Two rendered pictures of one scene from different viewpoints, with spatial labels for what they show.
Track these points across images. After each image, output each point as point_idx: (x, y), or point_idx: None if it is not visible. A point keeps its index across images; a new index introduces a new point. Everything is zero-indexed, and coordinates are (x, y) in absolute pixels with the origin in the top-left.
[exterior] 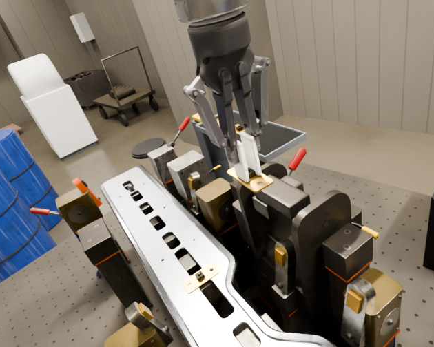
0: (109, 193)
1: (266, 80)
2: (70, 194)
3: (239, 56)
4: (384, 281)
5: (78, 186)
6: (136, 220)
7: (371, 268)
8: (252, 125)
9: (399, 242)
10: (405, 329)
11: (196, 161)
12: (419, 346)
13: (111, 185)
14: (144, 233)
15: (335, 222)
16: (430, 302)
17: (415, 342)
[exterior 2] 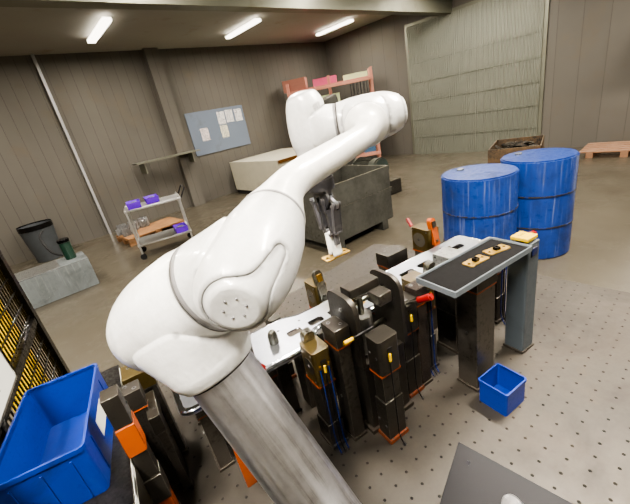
0: (445, 242)
1: (333, 214)
2: (426, 225)
3: (322, 196)
4: (317, 349)
5: (427, 223)
6: (410, 263)
7: (327, 345)
8: (329, 229)
9: None
10: (381, 472)
11: (448, 258)
12: (366, 477)
13: (455, 240)
14: (396, 270)
15: (346, 317)
16: (410, 503)
17: (369, 475)
